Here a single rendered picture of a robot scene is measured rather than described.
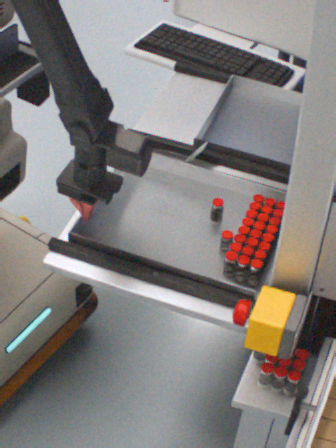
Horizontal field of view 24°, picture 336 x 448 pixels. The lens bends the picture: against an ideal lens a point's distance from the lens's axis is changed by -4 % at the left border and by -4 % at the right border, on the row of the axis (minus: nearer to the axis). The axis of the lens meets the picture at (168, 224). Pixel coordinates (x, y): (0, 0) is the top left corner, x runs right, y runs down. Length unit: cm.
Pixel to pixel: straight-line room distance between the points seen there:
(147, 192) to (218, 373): 93
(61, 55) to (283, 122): 72
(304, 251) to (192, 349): 128
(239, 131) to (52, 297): 76
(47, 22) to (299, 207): 43
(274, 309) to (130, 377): 121
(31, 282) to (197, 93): 73
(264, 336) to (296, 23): 111
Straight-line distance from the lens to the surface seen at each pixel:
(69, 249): 143
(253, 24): 217
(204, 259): 144
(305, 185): 110
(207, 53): 208
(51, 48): 117
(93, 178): 138
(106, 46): 368
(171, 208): 153
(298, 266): 120
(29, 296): 219
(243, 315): 120
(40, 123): 321
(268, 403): 127
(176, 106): 179
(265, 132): 173
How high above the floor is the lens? 192
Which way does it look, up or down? 44 degrees down
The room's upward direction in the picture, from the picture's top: 3 degrees clockwise
